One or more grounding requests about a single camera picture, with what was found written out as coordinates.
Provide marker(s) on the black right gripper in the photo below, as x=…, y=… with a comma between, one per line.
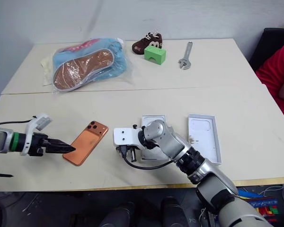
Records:
x=127, y=148

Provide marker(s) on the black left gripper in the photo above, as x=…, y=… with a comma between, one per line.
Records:
x=35, y=143

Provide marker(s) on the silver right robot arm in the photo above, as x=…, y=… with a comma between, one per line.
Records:
x=191, y=160

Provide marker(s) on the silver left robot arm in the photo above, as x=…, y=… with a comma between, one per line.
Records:
x=0, y=140

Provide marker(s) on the white phone box base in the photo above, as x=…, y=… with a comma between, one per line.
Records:
x=153, y=119

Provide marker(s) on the white phone box lid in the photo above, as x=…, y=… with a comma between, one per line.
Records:
x=203, y=134

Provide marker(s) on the orange smartphone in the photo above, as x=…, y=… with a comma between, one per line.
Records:
x=86, y=144

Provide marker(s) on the dark rounded shape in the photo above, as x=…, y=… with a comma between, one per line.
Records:
x=119, y=214
x=174, y=212

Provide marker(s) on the black pen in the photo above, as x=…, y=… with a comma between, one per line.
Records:
x=1, y=175

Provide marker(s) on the blue slippers in plastic bag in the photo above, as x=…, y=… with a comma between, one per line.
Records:
x=87, y=63

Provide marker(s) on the green arch block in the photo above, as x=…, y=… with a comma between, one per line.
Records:
x=156, y=55

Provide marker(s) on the brown toy shoe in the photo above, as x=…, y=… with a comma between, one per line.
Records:
x=144, y=45

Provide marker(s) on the silver adjustable wrench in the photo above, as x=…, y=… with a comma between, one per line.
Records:
x=187, y=54

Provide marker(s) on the colourful toy bricks pile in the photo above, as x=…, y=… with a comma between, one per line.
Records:
x=265, y=201

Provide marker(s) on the person in red shirt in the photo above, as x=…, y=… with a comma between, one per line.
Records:
x=274, y=71

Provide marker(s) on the black chair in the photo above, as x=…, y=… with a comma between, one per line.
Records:
x=262, y=45

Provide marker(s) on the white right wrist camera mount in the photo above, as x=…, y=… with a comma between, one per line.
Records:
x=125, y=137

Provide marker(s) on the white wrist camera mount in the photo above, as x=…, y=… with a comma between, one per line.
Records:
x=39, y=121
x=125, y=137

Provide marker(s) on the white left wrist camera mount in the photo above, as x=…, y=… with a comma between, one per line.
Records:
x=39, y=121

